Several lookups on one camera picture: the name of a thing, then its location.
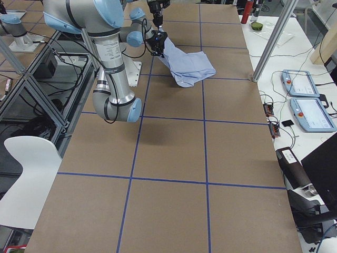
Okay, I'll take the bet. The black box with label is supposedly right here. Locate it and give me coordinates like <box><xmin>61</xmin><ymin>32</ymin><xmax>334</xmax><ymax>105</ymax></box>
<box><xmin>275</xmin><ymin>147</ymin><xmax>312</xmax><ymax>190</ymax></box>

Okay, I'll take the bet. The black smartphone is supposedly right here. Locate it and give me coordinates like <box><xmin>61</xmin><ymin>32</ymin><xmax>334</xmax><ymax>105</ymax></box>
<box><xmin>281</xmin><ymin>120</ymin><xmax>294</xmax><ymax>127</ymax></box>

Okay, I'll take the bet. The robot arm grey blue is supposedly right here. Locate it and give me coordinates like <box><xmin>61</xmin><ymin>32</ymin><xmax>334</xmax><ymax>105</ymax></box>
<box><xmin>129</xmin><ymin>1</ymin><xmax>170</xmax><ymax>34</ymax></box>
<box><xmin>43</xmin><ymin>1</ymin><xmax>167</xmax><ymax>122</ymax></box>

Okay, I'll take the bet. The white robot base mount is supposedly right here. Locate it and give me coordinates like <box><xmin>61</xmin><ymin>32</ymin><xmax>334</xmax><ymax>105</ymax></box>
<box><xmin>120</xmin><ymin>43</ymin><xmax>142</xmax><ymax>87</ymax></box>

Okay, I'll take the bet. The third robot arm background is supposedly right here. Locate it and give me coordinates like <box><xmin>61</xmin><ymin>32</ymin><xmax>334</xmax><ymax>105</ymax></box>
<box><xmin>1</xmin><ymin>14</ymin><xmax>45</xmax><ymax>53</ymax></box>

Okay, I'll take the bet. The black monitor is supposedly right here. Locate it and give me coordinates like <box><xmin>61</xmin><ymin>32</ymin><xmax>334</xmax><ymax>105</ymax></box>
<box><xmin>301</xmin><ymin>134</ymin><xmax>336</xmax><ymax>210</ymax></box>

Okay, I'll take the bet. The red cylindrical thermos bottle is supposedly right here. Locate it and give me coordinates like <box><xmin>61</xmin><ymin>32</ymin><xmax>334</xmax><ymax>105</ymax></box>
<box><xmin>241</xmin><ymin>0</ymin><xmax>254</xmax><ymax>24</ymax></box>

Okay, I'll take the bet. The blue teach pendant red button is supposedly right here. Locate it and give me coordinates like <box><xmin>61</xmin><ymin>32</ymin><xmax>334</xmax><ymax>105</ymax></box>
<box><xmin>281</xmin><ymin>69</ymin><xmax>320</xmax><ymax>98</ymax></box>

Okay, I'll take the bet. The orange black usb hub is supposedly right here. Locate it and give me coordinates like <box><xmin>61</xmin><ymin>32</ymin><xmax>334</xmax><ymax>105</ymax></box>
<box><xmin>263</xmin><ymin>103</ymin><xmax>274</xmax><ymax>117</ymax></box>

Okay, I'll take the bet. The white chair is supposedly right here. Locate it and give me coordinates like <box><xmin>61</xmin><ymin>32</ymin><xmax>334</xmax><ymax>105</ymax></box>
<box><xmin>1</xmin><ymin>136</ymin><xmax>62</xmax><ymax>229</ymax></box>

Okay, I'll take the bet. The brown table mat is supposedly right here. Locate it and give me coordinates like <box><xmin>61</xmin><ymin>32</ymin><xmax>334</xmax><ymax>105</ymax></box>
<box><xmin>26</xmin><ymin>4</ymin><xmax>301</xmax><ymax>252</ymax></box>

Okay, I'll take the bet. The aluminium extrusion camera post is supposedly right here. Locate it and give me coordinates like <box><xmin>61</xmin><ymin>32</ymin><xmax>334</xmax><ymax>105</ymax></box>
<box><xmin>251</xmin><ymin>1</ymin><xmax>298</xmax><ymax>83</ymax></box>

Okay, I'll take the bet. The blue striped button shirt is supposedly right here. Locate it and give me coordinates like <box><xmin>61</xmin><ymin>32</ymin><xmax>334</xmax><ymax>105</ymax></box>
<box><xmin>159</xmin><ymin>38</ymin><xmax>216</xmax><ymax>87</ymax></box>

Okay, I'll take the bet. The clear plastic MiNi bag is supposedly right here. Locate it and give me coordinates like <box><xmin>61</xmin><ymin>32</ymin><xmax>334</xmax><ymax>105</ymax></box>
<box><xmin>257</xmin><ymin>21</ymin><xmax>294</xmax><ymax>47</ymax></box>

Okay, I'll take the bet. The aluminium frame side table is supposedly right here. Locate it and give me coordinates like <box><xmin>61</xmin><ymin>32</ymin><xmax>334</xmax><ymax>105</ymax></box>
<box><xmin>1</xmin><ymin>31</ymin><xmax>94</xmax><ymax>155</ymax></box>

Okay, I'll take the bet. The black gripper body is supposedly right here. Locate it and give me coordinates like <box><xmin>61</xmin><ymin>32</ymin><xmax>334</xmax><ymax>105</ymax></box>
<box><xmin>146</xmin><ymin>30</ymin><xmax>167</xmax><ymax>54</ymax></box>
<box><xmin>147</xmin><ymin>0</ymin><xmax>170</xmax><ymax>24</ymax></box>

